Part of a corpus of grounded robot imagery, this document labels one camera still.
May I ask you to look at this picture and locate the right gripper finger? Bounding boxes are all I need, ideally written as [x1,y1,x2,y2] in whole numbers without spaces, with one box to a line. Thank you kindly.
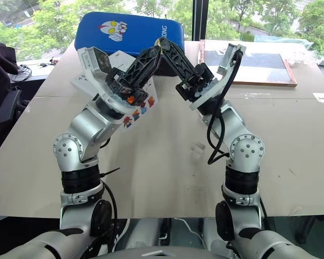
[161,52,188,82]
[159,37,198,74]

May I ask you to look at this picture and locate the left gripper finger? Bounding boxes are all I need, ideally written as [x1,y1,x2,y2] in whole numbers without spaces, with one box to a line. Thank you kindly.
[136,50,162,88]
[125,45,162,74]

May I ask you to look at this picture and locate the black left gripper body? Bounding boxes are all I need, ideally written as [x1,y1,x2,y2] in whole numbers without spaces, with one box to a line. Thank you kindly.
[105,66,150,107]

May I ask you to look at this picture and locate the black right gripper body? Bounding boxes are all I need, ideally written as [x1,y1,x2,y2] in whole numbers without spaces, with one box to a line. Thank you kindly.
[175,63,214,102]

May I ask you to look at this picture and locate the blue cartoon print pad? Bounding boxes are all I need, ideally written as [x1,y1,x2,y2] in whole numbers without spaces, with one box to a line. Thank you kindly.
[74,11,186,78]

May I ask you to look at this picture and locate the small clear plastic block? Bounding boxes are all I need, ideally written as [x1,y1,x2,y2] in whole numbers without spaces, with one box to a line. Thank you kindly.
[191,141,206,154]

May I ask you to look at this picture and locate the wooden framed board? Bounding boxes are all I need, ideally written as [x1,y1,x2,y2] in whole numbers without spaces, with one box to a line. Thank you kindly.
[199,39,298,87]

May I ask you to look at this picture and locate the small keys bunch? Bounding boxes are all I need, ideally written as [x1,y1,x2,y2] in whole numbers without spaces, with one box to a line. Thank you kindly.
[37,57,59,68]

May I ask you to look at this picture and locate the clear plastic sheet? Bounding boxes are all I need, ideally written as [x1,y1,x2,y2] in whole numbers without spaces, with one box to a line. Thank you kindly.
[253,34,315,65]

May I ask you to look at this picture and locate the black office chair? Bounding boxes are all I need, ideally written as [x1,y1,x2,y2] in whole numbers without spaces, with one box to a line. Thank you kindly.
[0,37,31,164]

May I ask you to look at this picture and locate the silver robot torso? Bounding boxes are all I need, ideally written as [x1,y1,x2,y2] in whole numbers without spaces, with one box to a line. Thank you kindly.
[107,217,227,259]

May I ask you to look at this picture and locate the black chair base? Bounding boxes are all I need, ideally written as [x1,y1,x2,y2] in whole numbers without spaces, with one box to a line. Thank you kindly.
[293,215,323,245]

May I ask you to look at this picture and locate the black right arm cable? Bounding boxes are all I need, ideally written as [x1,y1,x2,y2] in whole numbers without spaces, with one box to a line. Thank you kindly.
[207,50,244,165]

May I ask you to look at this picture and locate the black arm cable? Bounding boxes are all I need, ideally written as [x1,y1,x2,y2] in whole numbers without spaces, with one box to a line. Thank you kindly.
[207,50,244,165]
[98,137,119,250]

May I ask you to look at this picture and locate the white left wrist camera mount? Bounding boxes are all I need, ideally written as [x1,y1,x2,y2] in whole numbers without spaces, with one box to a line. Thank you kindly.
[77,46,133,113]

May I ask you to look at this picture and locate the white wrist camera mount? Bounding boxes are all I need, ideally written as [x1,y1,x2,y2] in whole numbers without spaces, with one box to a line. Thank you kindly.
[77,46,133,113]
[188,43,246,111]

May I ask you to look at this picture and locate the black window frame post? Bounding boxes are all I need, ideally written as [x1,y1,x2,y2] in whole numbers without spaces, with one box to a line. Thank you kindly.
[192,0,209,42]

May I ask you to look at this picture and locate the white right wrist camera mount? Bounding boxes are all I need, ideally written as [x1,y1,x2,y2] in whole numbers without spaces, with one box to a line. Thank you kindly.
[188,43,246,111]

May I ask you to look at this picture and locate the black coiled cable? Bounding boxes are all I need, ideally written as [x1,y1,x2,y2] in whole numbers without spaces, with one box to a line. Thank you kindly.
[13,64,33,82]

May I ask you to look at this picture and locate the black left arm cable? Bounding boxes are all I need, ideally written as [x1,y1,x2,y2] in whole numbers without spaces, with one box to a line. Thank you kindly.
[98,137,119,250]

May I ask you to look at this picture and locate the thin white cable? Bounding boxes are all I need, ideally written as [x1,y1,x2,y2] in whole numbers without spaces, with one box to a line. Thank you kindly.
[174,217,204,245]

